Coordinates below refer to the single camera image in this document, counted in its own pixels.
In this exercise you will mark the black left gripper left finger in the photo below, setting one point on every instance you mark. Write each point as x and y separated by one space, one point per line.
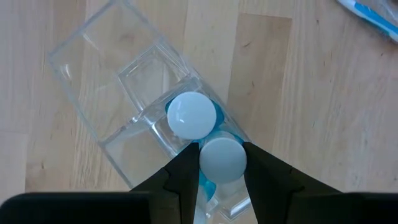
93 208

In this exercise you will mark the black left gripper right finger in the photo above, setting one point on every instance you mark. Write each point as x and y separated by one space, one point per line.
311 205

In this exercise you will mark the blue mouthwash bottle white cap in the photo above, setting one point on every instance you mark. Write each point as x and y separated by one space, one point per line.
223 160
191 115
228 134

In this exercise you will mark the blue white toothbrush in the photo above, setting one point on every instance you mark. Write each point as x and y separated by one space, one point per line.
367 12

